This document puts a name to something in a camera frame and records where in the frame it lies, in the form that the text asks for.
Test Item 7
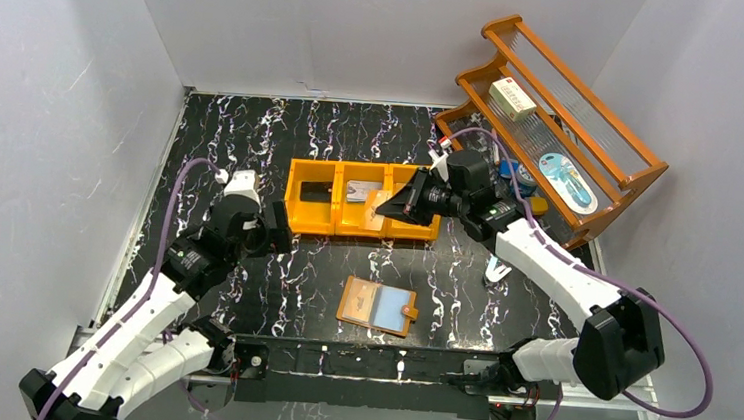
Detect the orange patterned credit card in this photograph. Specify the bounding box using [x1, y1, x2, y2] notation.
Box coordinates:
[360, 189, 391, 233]

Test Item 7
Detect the orange three-compartment bin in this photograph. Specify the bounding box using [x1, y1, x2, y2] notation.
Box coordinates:
[284, 159, 440, 242]

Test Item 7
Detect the silver card stack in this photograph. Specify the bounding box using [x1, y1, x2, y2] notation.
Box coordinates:
[345, 179, 382, 204]

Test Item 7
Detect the blue packaged cutter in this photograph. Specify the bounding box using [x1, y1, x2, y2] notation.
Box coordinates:
[538, 153, 599, 216]

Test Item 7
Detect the orange wooden shelf rack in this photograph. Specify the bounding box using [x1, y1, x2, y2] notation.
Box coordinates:
[435, 15, 668, 250]

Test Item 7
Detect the orange card holder wallet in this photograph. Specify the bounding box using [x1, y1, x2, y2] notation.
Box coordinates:
[336, 275, 419, 338]

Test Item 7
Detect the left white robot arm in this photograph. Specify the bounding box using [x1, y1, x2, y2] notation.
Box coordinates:
[19, 193, 293, 420]

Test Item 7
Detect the black card in bin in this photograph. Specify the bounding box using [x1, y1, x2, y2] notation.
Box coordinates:
[299, 181, 333, 204]

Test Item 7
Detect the blue eraser block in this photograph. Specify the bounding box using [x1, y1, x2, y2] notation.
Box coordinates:
[498, 158, 517, 180]

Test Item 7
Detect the yellow grey sharpener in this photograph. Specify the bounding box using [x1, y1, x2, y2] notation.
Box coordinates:
[527, 196, 549, 218]

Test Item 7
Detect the silver binder clip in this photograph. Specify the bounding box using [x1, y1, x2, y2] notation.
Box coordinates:
[483, 256, 513, 286]

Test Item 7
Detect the white red box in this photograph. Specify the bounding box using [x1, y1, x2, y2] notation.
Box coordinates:
[489, 76, 538, 122]

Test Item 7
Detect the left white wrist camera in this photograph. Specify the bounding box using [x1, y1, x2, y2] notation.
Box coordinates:
[214, 169, 261, 205]

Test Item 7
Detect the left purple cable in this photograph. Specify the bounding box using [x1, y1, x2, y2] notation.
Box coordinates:
[33, 146, 224, 420]

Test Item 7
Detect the purple cable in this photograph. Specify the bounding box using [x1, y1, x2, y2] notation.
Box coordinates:
[33, 146, 224, 420]
[415, 124, 734, 420]

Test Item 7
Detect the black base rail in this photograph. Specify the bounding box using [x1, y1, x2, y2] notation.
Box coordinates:
[171, 325, 544, 420]

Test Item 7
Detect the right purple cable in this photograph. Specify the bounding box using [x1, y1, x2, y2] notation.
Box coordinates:
[415, 124, 734, 420]

